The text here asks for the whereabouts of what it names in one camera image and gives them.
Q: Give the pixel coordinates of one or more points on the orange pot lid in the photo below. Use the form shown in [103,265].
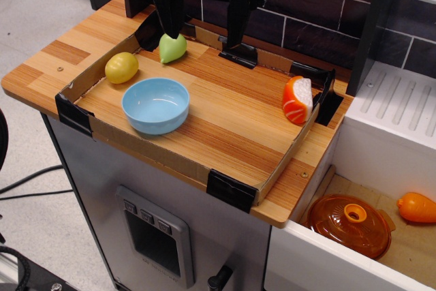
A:
[352,223]

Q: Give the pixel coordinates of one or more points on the yellow toy lemon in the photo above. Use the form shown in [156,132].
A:
[121,67]

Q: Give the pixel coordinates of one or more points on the black vertical post right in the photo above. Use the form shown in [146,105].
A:
[370,41]

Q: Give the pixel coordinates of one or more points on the black oven knob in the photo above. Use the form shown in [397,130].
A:
[219,281]

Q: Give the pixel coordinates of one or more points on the light blue bowl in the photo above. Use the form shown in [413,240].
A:
[156,106]

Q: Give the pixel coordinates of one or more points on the white toy sink unit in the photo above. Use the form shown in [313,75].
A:
[385,148]

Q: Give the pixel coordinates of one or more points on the green toy pear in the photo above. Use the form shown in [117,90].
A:
[171,49]

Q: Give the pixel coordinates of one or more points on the cardboard fence with black tape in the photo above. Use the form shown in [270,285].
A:
[235,140]

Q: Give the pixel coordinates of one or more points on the grey toy oven cabinet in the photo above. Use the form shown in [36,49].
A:
[153,230]

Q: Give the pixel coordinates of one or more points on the toy salmon sushi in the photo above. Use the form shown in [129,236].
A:
[297,101]

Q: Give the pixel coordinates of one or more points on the orange toy carrot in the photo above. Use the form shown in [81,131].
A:
[416,208]

